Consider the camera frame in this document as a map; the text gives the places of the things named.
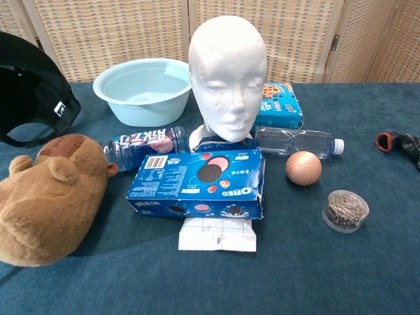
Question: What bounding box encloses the black baseball cap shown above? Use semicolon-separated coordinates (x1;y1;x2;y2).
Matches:
0;31;81;148

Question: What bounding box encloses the blue Oreo cookie box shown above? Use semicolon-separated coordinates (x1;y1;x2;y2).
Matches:
126;136;266;220

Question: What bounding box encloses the blue labelled drink bottle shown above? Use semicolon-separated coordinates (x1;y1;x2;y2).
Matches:
103;126;191;173

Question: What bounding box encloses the white snack packet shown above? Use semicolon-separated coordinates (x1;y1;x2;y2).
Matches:
177;217;257;253

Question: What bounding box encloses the clear empty water bottle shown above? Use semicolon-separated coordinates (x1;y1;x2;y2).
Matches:
254;126;345;161

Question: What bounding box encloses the white foam mannequin head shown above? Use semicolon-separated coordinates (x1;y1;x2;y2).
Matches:
188;14;268;152

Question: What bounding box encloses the blue chocolate chip cookie box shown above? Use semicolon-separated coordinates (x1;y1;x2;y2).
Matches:
251;81;305;130

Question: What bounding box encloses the light blue plastic basin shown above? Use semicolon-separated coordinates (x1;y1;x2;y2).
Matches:
92;57;192;127

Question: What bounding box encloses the copper coloured ball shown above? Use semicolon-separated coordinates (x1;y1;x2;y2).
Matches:
285;151;323;186

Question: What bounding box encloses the blue table cloth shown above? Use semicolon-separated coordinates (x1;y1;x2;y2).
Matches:
0;81;420;315

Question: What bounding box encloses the clear tub of steel scrubber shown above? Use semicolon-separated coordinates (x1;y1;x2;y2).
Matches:
322;189;370;234

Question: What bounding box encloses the woven folding screen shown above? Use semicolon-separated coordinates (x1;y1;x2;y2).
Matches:
0;0;420;85

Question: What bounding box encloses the brown capybara plush toy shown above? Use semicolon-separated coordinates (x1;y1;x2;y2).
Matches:
0;133;119;267

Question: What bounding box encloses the grey knit work glove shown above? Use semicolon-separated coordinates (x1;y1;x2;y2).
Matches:
375;131;420;171

